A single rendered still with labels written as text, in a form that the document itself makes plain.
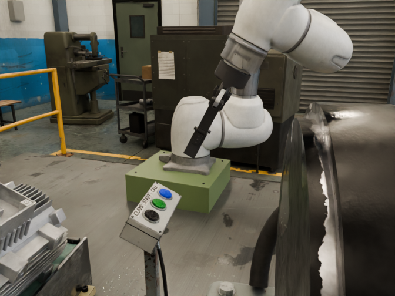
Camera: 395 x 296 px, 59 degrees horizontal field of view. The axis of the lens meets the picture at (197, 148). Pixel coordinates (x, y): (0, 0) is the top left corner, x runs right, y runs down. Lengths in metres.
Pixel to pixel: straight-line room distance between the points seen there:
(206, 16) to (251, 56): 6.20
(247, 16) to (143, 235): 0.47
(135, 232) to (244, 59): 0.40
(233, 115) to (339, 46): 0.59
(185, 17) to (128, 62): 1.57
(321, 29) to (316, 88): 6.18
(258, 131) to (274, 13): 0.70
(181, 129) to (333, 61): 0.65
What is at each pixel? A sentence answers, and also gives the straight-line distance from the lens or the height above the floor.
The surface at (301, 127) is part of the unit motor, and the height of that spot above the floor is 1.36.
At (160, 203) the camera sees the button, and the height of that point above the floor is 1.07.
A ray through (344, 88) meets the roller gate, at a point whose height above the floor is 0.48.
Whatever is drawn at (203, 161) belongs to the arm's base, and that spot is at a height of 0.94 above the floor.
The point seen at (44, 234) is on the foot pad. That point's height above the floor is 1.04.
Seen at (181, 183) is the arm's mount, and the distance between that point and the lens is 1.25.
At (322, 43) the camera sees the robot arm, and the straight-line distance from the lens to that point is 0.81.
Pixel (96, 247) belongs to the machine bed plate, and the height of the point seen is 0.80.
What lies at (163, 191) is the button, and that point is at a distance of 0.77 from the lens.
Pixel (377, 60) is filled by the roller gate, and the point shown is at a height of 0.99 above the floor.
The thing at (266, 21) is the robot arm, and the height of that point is 1.42.
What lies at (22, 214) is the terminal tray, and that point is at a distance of 0.68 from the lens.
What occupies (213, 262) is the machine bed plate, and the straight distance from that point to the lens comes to 1.02.
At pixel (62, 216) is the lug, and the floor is 1.05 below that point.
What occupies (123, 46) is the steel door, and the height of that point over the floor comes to 1.18.
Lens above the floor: 1.40
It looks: 18 degrees down
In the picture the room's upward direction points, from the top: straight up
